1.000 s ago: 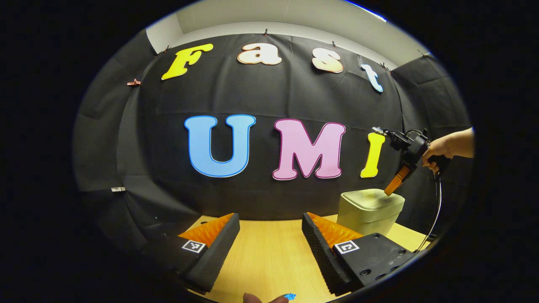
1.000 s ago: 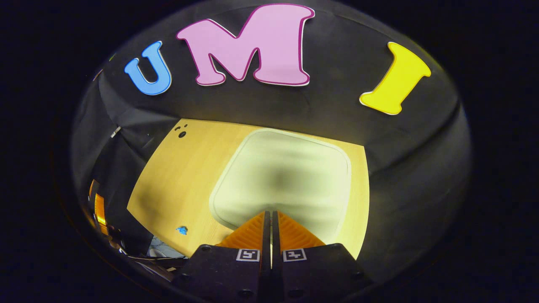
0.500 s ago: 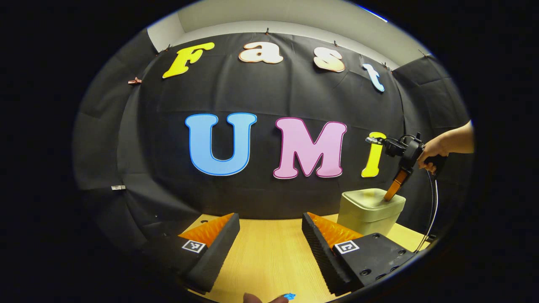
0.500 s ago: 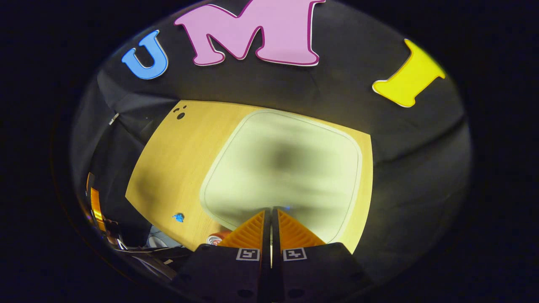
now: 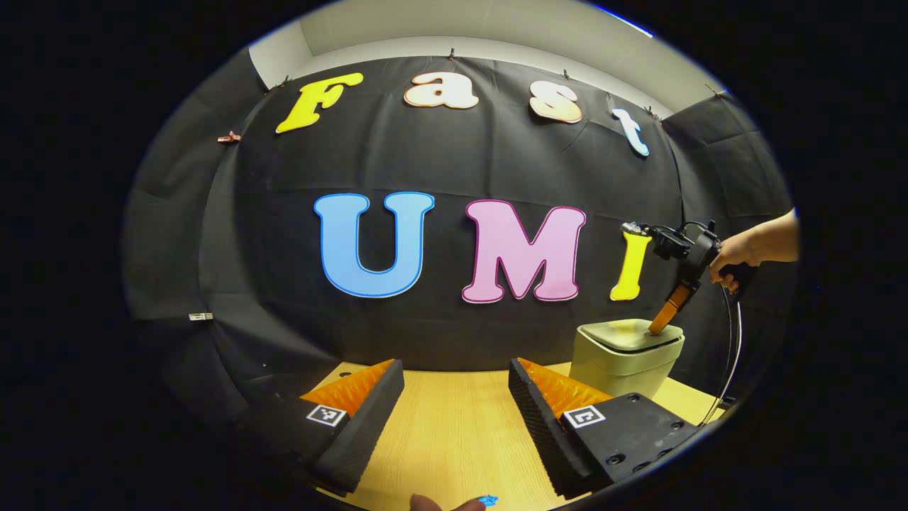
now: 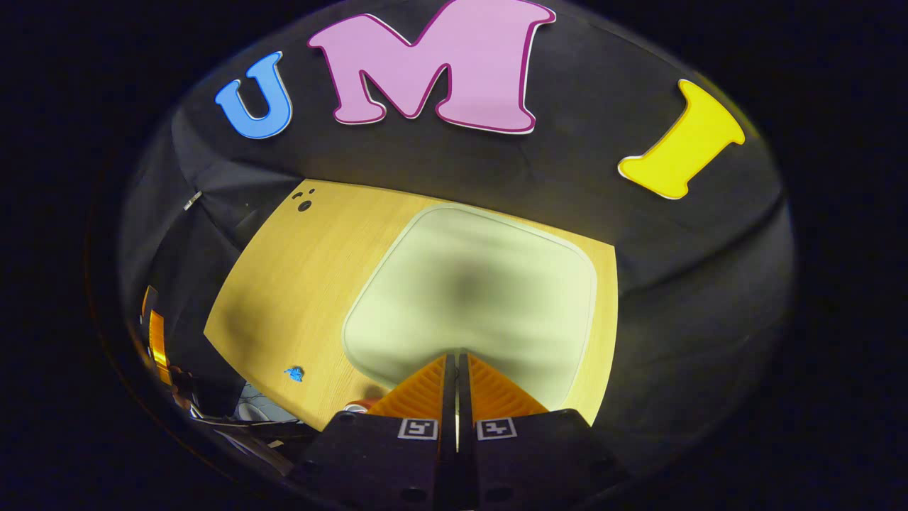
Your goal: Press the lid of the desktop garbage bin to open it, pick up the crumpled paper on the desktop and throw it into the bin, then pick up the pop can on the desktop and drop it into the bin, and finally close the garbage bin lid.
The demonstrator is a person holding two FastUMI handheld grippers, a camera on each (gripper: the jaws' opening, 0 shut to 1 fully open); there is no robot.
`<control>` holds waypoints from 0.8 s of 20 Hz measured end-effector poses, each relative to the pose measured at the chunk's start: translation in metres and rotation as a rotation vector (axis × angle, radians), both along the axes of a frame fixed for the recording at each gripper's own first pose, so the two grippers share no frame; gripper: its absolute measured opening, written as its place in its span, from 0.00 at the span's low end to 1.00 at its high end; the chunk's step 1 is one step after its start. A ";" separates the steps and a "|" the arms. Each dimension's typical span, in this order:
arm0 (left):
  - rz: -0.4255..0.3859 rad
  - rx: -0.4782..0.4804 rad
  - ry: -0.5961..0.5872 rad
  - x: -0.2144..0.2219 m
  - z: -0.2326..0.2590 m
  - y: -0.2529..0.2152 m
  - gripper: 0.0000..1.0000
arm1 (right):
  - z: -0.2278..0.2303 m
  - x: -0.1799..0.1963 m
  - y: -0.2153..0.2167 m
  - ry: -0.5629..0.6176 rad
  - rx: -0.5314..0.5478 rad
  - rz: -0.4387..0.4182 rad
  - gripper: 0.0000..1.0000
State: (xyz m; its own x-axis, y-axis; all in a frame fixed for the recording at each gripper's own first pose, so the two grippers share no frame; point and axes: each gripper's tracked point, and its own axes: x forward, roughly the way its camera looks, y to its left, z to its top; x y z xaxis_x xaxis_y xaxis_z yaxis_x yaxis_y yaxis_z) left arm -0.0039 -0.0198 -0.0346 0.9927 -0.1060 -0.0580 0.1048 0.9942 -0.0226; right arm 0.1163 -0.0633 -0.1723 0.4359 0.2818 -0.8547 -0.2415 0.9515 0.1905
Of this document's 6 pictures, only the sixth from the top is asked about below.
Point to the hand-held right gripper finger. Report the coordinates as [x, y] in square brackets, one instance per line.
[464, 426]
[448, 426]

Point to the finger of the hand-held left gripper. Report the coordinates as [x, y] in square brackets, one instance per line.
[148, 299]
[157, 348]

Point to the red pop can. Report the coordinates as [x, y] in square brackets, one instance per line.
[357, 407]

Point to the blue paper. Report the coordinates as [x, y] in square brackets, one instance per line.
[294, 374]

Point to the pale green desktop garbage bin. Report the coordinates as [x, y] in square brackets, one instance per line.
[482, 298]

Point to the silver clip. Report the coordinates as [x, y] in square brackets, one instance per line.
[193, 201]

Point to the black backdrop cloth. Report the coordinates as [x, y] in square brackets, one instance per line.
[461, 170]

